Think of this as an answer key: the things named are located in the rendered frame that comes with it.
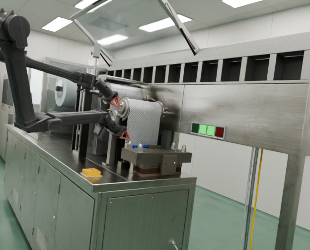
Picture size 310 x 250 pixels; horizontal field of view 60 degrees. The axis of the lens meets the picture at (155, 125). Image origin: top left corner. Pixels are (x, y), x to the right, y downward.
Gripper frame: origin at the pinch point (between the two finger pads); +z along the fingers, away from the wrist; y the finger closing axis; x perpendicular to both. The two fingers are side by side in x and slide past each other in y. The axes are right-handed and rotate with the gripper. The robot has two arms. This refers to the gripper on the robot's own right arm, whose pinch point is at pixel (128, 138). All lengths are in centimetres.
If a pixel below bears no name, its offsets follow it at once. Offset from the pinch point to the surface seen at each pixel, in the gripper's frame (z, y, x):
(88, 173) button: -17.0, 13.4, -28.3
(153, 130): 12.5, 0.3, 13.6
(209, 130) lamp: 20.4, 35.3, 23.9
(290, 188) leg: 46, 75, 13
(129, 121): -5.2, 0.2, 8.3
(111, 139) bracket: -4.9, -8.2, -5.5
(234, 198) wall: 278, -106, 43
